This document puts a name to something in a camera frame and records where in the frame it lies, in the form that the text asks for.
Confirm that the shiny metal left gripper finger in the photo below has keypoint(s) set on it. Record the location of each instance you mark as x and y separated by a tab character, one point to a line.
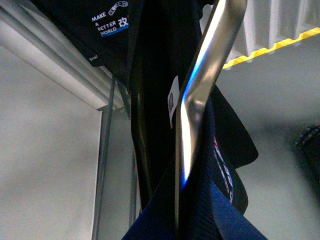
212	52

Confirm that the navy blue shirt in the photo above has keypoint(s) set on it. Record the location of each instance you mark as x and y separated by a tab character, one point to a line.
214	200

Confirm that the black printed t-shirt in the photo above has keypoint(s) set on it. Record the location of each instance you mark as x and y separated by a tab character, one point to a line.
116	34

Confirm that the yellow black floor tape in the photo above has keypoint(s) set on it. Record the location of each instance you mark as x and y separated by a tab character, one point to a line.
280	44

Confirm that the metal clothes rack frame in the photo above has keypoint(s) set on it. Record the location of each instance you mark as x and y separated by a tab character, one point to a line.
105	128

